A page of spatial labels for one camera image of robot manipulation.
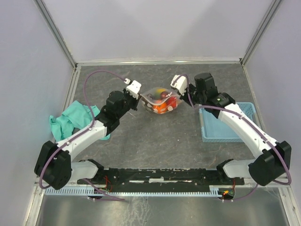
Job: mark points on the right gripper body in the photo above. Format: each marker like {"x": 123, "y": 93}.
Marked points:
{"x": 192, "y": 93}

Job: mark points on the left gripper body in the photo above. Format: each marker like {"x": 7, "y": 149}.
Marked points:
{"x": 130, "y": 101}

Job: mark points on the red apple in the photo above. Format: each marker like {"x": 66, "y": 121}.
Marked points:
{"x": 171, "y": 103}

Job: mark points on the small dark fig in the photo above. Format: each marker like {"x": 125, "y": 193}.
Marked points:
{"x": 163, "y": 94}

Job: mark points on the green mango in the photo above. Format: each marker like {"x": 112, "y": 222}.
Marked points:
{"x": 157, "y": 94}

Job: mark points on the clear dotted zip bag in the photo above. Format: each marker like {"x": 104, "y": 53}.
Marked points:
{"x": 148, "y": 100}

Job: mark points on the orange tangerine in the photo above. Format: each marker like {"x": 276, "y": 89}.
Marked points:
{"x": 160, "y": 109}

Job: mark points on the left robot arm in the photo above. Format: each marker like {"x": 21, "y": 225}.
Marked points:
{"x": 55, "y": 164}

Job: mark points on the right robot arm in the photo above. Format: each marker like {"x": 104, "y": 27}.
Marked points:
{"x": 271, "y": 159}

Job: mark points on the teal cloth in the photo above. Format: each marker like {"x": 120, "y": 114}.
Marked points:
{"x": 76, "y": 116}

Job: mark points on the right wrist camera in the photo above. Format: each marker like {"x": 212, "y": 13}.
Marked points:
{"x": 179, "y": 83}

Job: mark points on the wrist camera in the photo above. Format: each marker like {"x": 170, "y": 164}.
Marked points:
{"x": 133, "y": 87}
{"x": 179, "y": 83}

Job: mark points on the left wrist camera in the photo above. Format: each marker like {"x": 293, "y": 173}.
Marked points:
{"x": 133, "y": 87}

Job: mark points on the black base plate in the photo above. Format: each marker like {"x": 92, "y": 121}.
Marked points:
{"x": 162, "y": 180}

